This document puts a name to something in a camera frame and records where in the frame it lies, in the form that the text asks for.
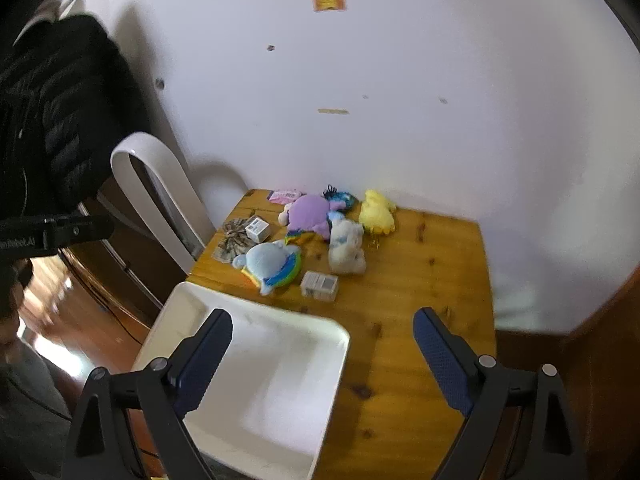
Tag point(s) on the small white box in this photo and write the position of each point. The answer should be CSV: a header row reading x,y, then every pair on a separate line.
x,y
257,230

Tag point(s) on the white plush bear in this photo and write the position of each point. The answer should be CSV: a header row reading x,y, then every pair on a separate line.
x,y
345,250

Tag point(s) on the blue rainbow plush toy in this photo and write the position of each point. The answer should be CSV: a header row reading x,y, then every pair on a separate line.
x,y
267,262

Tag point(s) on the pink packet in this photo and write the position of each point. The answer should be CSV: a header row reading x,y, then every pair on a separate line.
x,y
286,196

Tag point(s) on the purple plush toy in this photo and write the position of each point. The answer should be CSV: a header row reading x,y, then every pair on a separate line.
x,y
310,212

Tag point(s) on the black puffer jacket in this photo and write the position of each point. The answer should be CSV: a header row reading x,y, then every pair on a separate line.
x,y
60,110

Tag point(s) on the dark wooden cabinet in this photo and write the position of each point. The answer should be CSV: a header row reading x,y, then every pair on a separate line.
x,y
135,260

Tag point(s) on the yellow plush duck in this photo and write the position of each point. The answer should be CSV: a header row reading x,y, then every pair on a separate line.
x,y
377,215

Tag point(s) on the blue round pouch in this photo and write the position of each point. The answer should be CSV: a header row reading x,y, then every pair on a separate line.
x,y
346,199

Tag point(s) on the white plastic bin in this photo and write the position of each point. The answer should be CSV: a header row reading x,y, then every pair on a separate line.
x,y
270,375

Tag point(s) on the white arched frame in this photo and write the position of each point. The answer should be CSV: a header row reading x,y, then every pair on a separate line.
x,y
170,170

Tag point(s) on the large orange wall sticker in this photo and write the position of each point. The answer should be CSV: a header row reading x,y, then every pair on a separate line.
x,y
329,1

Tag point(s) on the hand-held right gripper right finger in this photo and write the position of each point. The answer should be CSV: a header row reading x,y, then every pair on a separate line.
x,y
445,360

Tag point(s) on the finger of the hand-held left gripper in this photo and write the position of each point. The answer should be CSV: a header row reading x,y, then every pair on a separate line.
x,y
80,231

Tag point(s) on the plaid fabric scrunchie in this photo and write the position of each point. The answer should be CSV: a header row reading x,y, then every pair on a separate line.
x,y
232,246

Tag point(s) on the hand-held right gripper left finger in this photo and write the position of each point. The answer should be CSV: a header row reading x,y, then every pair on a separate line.
x,y
202,370

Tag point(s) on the clear small box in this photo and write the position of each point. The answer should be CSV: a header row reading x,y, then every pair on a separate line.
x,y
319,286

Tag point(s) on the person's grey clothing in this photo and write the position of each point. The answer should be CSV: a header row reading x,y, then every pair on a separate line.
x,y
30,410

